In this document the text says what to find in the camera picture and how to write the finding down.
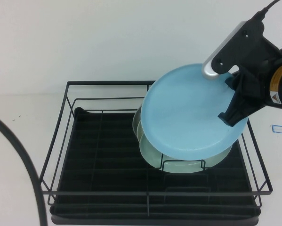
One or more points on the grey round plate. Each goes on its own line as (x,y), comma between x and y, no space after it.
(135,121)

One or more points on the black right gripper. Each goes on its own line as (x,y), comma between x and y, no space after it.
(253,84)

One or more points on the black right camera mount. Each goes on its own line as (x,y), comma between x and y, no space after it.
(249,47)

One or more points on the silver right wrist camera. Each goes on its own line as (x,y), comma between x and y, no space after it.
(216,61)

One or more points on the black ribbed drip tray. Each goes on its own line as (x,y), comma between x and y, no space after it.
(107,141)

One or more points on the mint green round plate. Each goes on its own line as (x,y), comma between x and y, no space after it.
(155,157)

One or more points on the cream round plate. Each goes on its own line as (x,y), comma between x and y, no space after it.
(139,131)

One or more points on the light blue round plate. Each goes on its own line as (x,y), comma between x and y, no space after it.
(183,113)

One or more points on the blue outlined label sticker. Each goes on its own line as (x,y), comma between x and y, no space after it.
(280,129)

